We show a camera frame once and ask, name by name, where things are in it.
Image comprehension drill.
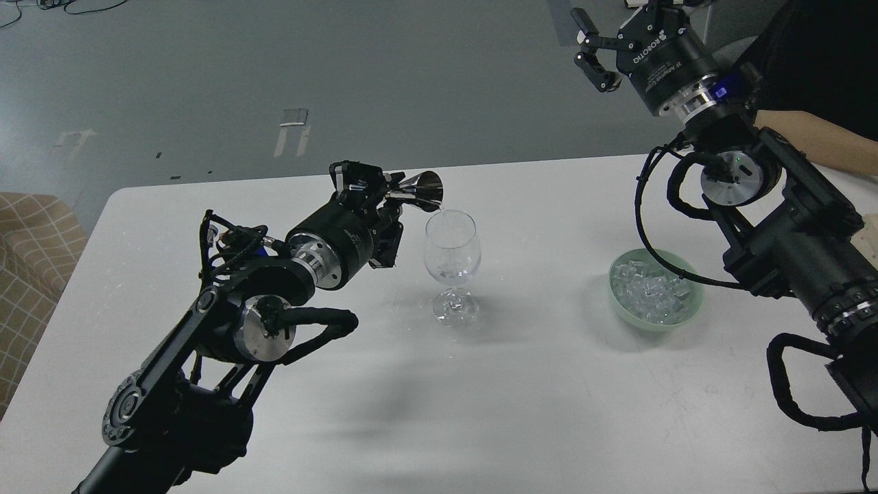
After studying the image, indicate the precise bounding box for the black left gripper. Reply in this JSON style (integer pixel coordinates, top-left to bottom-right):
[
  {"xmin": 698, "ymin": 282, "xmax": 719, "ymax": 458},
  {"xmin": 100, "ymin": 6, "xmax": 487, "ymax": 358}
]
[{"xmin": 285, "ymin": 161, "xmax": 403, "ymax": 290}]

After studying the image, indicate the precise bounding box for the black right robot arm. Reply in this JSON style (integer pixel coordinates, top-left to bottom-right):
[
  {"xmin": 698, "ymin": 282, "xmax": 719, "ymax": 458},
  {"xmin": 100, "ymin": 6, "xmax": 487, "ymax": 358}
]
[{"xmin": 571, "ymin": 1, "xmax": 876, "ymax": 484}]

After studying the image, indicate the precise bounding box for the seated person in black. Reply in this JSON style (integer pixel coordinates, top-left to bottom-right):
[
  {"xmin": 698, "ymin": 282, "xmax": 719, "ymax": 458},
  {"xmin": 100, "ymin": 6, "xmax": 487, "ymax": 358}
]
[{"xmin": 739, "ymin": 1, "xmax": 877, "ymax": 176}]

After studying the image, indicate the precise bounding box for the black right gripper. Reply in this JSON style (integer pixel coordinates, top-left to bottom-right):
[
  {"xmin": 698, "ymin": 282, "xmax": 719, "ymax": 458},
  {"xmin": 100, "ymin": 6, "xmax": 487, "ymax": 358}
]
[{"xmin": 571, "ymin": 0, "xmax": 720, "ymax": 116}]

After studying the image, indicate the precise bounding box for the steel double jigger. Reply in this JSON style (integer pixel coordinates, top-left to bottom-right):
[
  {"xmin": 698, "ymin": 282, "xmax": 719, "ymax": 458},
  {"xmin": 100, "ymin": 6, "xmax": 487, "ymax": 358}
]
[{"xmin": 385, "ymin": 171, "xmax": 443, "ymax": 213}]

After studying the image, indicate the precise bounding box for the pile of ice cubes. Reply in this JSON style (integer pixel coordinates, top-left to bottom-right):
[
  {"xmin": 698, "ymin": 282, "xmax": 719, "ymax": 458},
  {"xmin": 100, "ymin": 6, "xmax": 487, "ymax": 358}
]
[{"xmin": 609, "ymin": 259, "xmax": 693, "ymax": 325}]

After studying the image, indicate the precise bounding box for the green bowl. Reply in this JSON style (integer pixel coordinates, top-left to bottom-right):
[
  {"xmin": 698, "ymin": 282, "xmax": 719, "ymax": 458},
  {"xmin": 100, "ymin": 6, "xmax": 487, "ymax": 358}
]
[{"xmin": 606, "ymin": 249, "xmax": 705, "ymax": 333}]

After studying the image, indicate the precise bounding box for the light wooden block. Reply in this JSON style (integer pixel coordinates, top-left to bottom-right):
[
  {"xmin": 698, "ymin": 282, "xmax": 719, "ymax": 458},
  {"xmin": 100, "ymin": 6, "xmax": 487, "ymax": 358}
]
[{"xmin": 852, "ymin": 213, "xmax": 877, "ymax": 266}]

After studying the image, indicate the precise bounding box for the black floor cable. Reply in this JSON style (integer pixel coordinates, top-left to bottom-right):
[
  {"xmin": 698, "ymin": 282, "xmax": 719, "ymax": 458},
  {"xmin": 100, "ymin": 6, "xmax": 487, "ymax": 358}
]
[{"xmin": 0, "ymin": 0, "xmax": 131, "ymax": 28}]

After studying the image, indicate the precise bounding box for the clear wine glass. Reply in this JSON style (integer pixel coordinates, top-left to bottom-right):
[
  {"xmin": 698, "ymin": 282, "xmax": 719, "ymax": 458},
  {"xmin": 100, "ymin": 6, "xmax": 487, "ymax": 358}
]
[{"xmin": 423, "ymin": 209, "xmax": 482, "ymax": 327}]

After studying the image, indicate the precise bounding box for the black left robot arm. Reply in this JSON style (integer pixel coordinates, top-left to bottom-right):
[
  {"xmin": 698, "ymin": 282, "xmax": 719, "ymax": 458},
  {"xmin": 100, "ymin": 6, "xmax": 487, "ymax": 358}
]
[{"xmin": 75, "ymin": 161, "xmax": 443, "ymax": 493}]

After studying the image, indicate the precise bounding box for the beige checked cushion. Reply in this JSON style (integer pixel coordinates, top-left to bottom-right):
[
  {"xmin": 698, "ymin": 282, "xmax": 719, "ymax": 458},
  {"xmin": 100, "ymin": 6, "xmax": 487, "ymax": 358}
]
[{"xmin": 1, "ymin": 193, "xmax": 88, "ymax": 414}]

